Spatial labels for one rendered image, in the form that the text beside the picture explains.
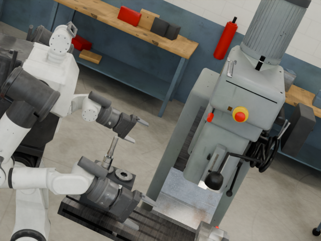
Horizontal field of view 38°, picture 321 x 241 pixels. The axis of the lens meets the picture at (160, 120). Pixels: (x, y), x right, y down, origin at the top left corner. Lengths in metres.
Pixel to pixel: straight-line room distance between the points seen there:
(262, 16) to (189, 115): 0.68
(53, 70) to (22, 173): 0.34
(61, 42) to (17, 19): 5.59
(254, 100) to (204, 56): 4.56
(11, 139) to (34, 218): 0.53
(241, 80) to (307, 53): 4.54
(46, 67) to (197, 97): 1.09
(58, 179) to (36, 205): 0.40
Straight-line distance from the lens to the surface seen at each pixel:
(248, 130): 1.94
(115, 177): 2.29
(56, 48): 1.55
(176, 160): 2.59
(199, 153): 2.05
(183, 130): 2.52
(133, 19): 5.83
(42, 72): 1.52
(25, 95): 1.40
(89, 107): 1.90
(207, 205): 2.64
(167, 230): 2.43
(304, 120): 2.27
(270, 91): 1.79
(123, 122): 1.98
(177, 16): 6.29
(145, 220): 2.42
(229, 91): 1.79
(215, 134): 2.00
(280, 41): 2.13
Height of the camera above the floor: 2.36
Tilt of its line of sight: 24 degrees down
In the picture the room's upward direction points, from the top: 23 degrees clockwise
